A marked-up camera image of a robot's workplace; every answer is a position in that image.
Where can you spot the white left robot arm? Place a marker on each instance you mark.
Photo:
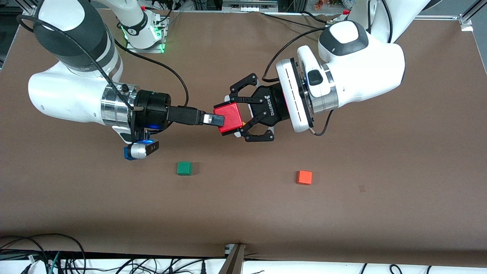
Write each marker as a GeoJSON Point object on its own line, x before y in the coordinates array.
{"type": "Point", "coordinates": [361, 64]}

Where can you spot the grey metal bracket post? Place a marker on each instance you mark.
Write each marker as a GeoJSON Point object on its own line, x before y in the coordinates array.
{"type": "Point", "coordinates": [233, 262]}

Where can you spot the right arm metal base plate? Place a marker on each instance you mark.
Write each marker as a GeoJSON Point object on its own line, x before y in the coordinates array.
{"type": "Point", "coordinates": [146, 50]}

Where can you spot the orange wooden block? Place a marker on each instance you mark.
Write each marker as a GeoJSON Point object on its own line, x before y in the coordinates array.
{"type": "Point", "coordinates": [304, 177]}

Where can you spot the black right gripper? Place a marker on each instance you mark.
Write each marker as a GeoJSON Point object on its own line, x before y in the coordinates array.
{"type": "Point", "coordinates": [154, 110]}

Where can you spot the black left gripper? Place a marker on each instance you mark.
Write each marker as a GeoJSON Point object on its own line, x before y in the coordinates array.
{"type": "Point", "coordinates": [269, 107]}

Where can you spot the red wooden block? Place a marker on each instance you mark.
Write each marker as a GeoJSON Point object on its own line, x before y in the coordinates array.
{"type": "Point", "coordinates": [232, 118]}

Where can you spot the brown table cover sheet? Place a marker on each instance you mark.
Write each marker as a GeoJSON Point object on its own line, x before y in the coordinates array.
{"type": "Point", "coordinates": [243, 213]}

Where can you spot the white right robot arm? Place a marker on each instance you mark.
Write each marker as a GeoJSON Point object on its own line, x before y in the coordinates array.
{"type": "Point", "coordinates": [57, 95]}

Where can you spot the green wooden block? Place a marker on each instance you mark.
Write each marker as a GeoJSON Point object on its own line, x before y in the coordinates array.
{"type": "Point", "coordinates": [184, 168]}

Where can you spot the grey power strip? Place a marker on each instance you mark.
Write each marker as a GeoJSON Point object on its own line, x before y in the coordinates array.
{"type": "Point", "coordinates": [249, 7]}

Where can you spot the aluminium frame profile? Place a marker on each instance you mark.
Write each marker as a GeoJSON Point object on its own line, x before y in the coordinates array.
{"type": "Point", "coordinates": [466, 23]}

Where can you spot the aluminium table edge rail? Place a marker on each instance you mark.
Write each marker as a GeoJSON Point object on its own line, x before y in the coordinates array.
{"type": "Point", "coordinates": [437, 16]}

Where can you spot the blue wooden block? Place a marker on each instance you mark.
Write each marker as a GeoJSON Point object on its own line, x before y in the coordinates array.
{"type": "Point", "coordinates": [126, 155]}

